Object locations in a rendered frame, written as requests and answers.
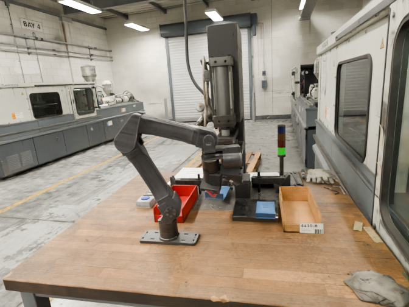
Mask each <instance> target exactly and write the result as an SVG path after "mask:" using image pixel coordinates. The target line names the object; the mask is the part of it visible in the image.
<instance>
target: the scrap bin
mask: <svg viewBox="0 0 409 307"><path fill-rule="evenodd" d="M171 188H172V190H173V191H176V192H177V194H178V195H179V197H180V199H181V201H182V206H181V213H180V215H179V217H178V218H177V223H184V222H185V220H186V218H187V216H188V215H189V213H190V211H191V209H192V207H193V205H194V203H195V202H196V200H197V198H198V189H197V185H172V186H171ZM157 206H158V204H156V205H155V206H154V207H153V215H154V220H155V222H158V219H159V218H160V217H161V216H162V214H161V212H160V211H159V209H158V208H157Z"/></svg>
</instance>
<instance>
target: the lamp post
mask: <svg viewBox="0 0 409 307"><path fill-rule="evenodd" d="M277 126H279V127H283V126H285V124H278V125H277ZM278 157H279V175H284V157H286V154H285V155H278Z"/></svg>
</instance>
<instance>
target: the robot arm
mask: <svg viewBox="0 0 409 307"><path fill-rule="evenodd" d="M142 134H145V135H154V136H160V137H163V138H168V139H173V140H177V141H182V142H184V143H187V144H191V145H195V147H199V148H202V149H204V152H203V153H202V155H201V162H202V168H203V178H202V181H201V184H200V190H201V191H206V192H207V193H208V194H209V195H210V196H211V197H216V195H217V194H220V190H221V188H222V183H223V176H225V179H226V180H227V181H229V182H231V183H232V184H234V185H236V186H237V185H240V184H241V183H242V182H243V166H242V154H241V148H240V146H239V145H238V144H231V145H219V146H217V144H218V137H217V134H216V132H215V130H213V129H211V128H208V127H203V126H196V125H190V124H183V123H180V122H175V121H170V120H166V119H162V118H157V117H154V116H151V115H146V112H144V111H139V112H137V113H135V114H132V115H131V116H130V117H129V119H128V120H127V121H126V123H125V124H124V126H123V127H122V128H121V129H120V131H119V132H118V134H117V135H116V136H115V138H114V146H115V148H116V149H117V150H118V151H120V152H121V154H122V155H123V157H124V156H126V157H127V159H128V161H129V162H130V163H131V164H132V165H133V166H134V167H135V169H136V170H137V172H138V173H139V175H140V176H141V178H142V179H143V181H144V182H145V184H146V185H147V187H148V188H149V190H150V191H151V193H152V194H153V196H154V199H155V201H156V203H157V204H158V206H157V208H158V209H159V211H160V212H161V214H162V216H161V217H160V218H159V219H158V223H159V230H147V231H145V233H144V234H143V235H142V236H141V238H140V239H139V242H140V243H141V244H164V245H186V246H195V245H196V244H197V241H198V239H199V236H200V234H199V232H189V231H178V226H177V218H178V217H179V215H180V213H181V206H182V201H181V199H180V197H179V195H178V194H177V192H176V191H173V190H172V188H171V187H170V186H169V185H168V184H167V182H166V181H165V179H164V178H163V176H162V175H161V173H160V171H159V170H158V168H157V167H156V166H155V164H154V162H153V161H152V159H151V158H150V156H149V154H148V152H147V149H146V148H145V146H144V145H143V144H144V143H145V142H144V140H143V139H142ZM219 159H221V161H219ZM212 192H213V193H214V194H212Z"/></svg>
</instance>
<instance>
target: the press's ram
mask: <svg viewBox="0 0 409 307"><path fill-rule="evenodd" d="M220 130H221V131H220V133H219V134H218V135H217V137H218V144H217V146H219V145H231V144H238V145H239V146H240V148H241V154H243V150H244V142H243V141H238V140H237V139H236V137H237V135H238V132H239V128H238V127H237V128H233V129H232V128H231V127H221V128H220Z"/></svg>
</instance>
